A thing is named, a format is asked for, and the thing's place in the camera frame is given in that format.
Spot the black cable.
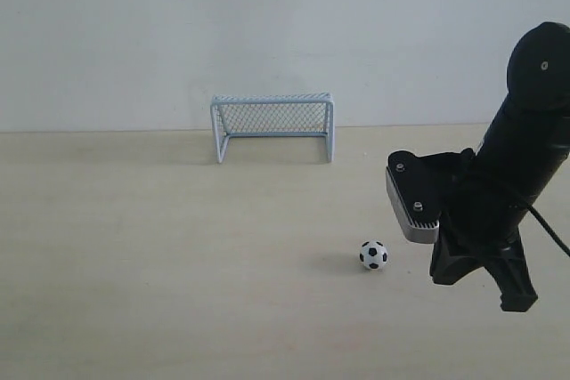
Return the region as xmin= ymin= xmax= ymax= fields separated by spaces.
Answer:
xmin=471 ymin=173 xmax=570 ymax=261

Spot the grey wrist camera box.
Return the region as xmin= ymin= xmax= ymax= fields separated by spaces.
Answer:
xmin=385 ymin=148 xmax=475 ymax=245

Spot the small light blue goal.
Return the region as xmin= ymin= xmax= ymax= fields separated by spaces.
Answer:
xmin=209 ymin=92 xmax=336 ymax=164

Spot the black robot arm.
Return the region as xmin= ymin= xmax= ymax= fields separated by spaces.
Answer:
xmin=429 ymin=21 xmax=569 ymax=313

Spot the black and white soccer ball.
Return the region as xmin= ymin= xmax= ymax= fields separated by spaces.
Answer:
xmin=359 ymin=240 xmax=387 ymax=271

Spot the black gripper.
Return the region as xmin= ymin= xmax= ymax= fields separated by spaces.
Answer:
xmin=429 ymin=161 xmax=538 ymax=312

